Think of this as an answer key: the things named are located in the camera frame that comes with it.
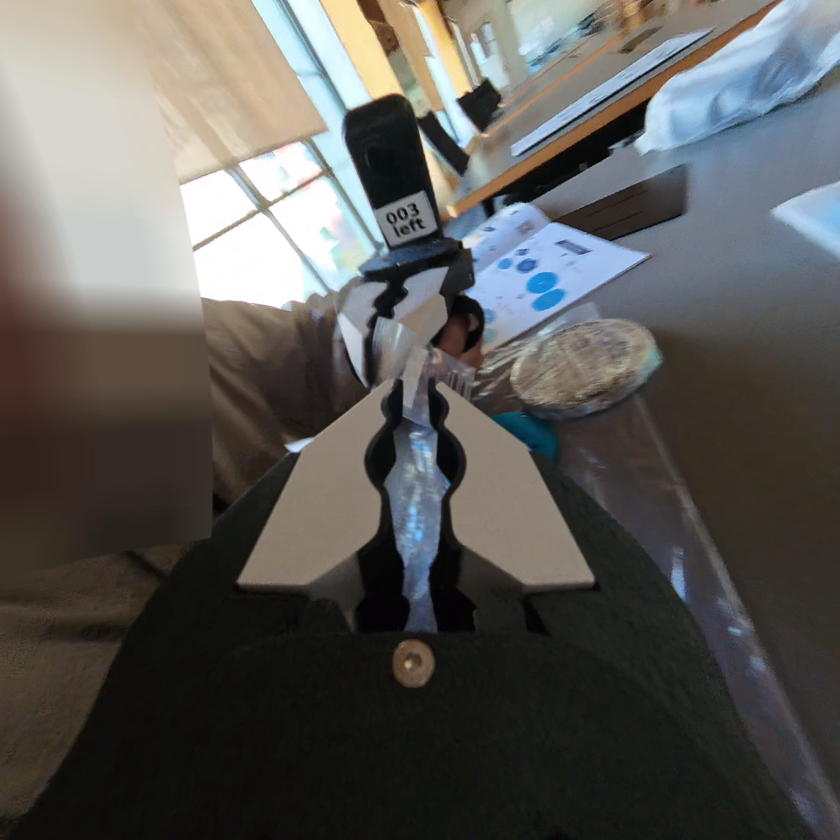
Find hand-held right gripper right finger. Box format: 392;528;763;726
427;381;597;634

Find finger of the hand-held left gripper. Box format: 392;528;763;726
394;266;451;349
338;279;395;388

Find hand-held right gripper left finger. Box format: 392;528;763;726
236;379;421;634

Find small clear plastic bag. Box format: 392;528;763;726
377;322;475;632

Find person's left forearm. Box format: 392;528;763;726
200;295;370;501

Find person's left hand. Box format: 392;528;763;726
436;315;484;366

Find black office chair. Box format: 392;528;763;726
456;82;504;132
420;112;471;175

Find teal round perforated plate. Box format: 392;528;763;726
492;410;559;460

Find large clear plastic bag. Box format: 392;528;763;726
479;302;815;840

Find window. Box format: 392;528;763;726
180;141;388;304

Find wooden table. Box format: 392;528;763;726
446;0;782;221

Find white instruction sheet blue circles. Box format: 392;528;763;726
459;202;651;350

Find plastic-wrapped round disc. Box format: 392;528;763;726
511;318;661;421

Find beige roller blind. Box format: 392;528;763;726
151;0;329;186

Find dark cardboard box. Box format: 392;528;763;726
558;164;689;241

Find long white board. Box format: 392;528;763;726
512;26;716;158

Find person's beige jacket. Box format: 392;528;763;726
0;541;221;840

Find white plastic bag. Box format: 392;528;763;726
645;0;840;156

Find white foam sheet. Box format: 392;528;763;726
771;180;840;261

